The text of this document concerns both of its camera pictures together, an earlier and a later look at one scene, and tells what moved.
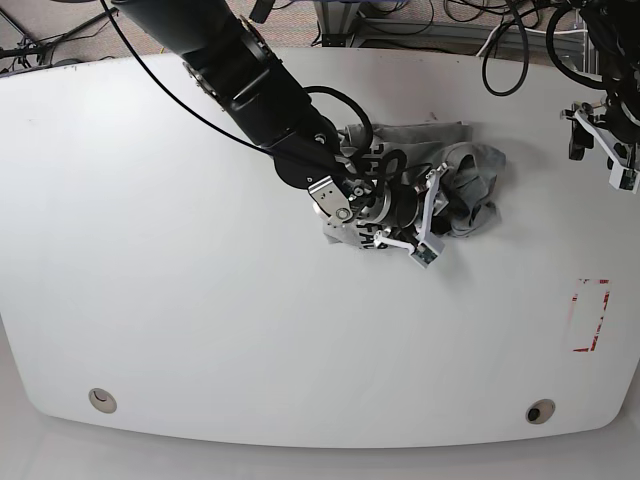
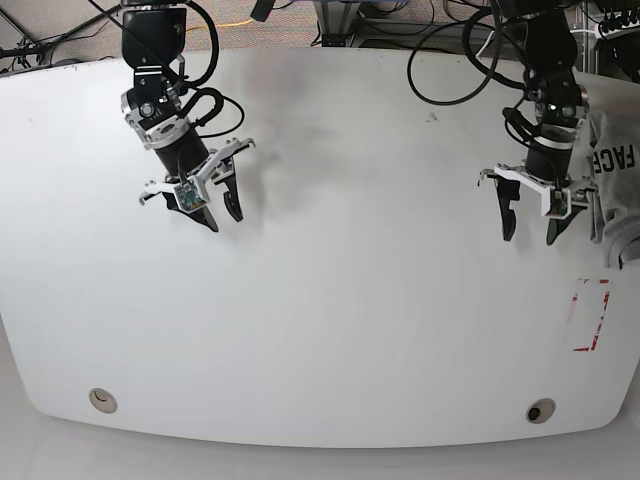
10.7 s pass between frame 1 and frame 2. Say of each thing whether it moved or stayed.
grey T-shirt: moved
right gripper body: moved
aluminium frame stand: stayed
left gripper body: moved
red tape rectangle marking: stayed
